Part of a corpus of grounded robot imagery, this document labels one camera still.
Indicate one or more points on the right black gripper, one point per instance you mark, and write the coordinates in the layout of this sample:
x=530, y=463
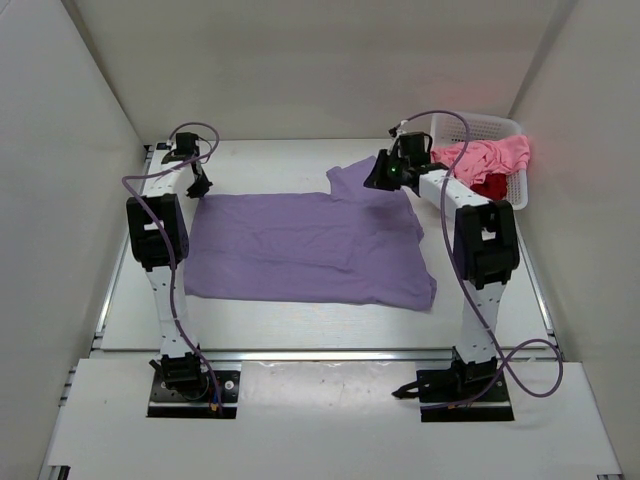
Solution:
x=380, y=179

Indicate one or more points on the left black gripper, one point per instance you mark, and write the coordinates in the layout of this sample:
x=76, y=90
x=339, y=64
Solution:
x=202, y=188

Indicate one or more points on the purple t shirt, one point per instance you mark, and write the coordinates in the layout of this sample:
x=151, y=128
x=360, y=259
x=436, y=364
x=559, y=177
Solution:
x=351, y=245

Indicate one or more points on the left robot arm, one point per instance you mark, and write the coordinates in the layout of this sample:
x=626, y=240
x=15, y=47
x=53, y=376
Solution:
x=159, y=240

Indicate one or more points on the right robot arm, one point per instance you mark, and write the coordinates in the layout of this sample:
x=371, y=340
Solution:
x=483, y=250

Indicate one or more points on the white plastic laundry basket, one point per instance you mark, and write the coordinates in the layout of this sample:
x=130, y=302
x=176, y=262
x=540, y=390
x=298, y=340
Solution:
x=451, y=137

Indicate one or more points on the pink t shirt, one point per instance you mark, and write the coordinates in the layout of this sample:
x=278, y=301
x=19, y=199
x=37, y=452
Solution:
x=482, y=157

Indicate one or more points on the red t shirt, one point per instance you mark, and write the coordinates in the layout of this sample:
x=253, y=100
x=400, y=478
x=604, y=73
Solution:
x=494, y=187

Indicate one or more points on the aluminium rail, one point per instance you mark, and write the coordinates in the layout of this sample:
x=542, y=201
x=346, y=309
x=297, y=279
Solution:
x=324, y=355

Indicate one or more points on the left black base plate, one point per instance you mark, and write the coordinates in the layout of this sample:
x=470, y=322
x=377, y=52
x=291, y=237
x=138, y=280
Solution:
x=199, y=404

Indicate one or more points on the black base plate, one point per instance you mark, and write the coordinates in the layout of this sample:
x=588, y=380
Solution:
x=444, y=398
x=199, y=404

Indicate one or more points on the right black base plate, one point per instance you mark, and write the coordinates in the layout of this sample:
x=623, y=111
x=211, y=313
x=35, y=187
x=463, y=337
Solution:
x=444, y=398

